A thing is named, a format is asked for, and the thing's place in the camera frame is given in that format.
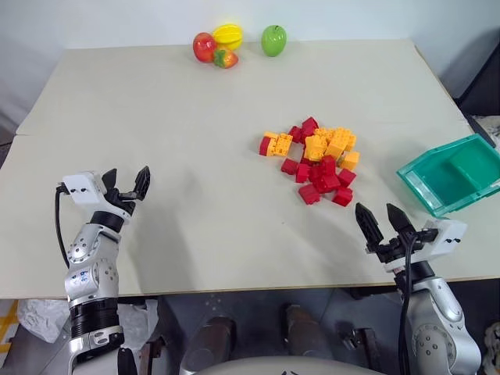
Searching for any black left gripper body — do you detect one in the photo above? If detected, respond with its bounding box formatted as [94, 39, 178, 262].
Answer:
[103, 187, 138, 214]

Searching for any red toy strawberry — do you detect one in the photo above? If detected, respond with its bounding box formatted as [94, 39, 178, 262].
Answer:
[212, 48, 240, 70]

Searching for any red toy apple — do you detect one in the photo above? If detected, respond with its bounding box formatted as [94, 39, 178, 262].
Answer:
[192, 32, 218, 63]

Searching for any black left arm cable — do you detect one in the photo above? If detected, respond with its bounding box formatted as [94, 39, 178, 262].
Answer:
[55, 184, 72, 269]

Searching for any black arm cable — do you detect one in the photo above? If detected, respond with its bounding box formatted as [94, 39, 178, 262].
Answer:
[55, 184, 72, 269]
[397, 233, 418, 375]

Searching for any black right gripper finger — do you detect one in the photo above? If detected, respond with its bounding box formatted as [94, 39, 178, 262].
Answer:
[385, 202, 416, 236]
[354, 202, 386, 248]

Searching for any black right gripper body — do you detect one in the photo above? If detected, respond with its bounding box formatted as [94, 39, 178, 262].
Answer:
[365, 229, 439, 267]

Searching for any yellow toy starfruit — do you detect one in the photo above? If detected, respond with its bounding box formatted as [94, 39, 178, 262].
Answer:
[212, 23, 245, 52]

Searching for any dark rounded shape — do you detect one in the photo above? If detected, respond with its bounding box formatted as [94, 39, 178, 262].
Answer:
[283, 303, 334, 361]
[182, 315, 238, 370]

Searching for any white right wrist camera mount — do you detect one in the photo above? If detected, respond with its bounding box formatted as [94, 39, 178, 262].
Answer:
[384, 217, 469, 273]

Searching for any black table clamp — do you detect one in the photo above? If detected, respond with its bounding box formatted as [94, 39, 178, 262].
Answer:
[336, 323, 382, 370]

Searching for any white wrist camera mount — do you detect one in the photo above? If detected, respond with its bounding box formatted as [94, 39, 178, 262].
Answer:
[384, 217, 469, 273]
[61, 170, 134, 216]

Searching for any white crumpled plastic bag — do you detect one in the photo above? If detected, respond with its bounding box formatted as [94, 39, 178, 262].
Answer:
[116, 301, 160, 353]
[16, 298, 72, 345]

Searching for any white patterned cloth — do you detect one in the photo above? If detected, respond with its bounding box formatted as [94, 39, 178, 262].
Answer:
[474, 114, 500, 150]

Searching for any green toy apple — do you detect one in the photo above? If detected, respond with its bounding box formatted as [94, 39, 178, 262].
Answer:
[260, 23, 288, 58]

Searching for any pale robot torso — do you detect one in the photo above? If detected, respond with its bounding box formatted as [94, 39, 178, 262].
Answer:
[201, 354, 378, 375]

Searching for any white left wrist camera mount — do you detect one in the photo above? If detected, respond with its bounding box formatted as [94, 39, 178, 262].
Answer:
[61, 170, 134, 216]

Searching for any teal plastic bin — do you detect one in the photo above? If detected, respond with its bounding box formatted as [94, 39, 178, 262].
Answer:
[395, 134, 500, 218]

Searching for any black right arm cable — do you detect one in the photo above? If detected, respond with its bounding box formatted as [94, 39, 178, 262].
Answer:
[397, 233, 418, 375]

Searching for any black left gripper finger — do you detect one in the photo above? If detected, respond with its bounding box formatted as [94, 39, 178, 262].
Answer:
[102, 168, 119, 195]
[130, 165, 152, 202]

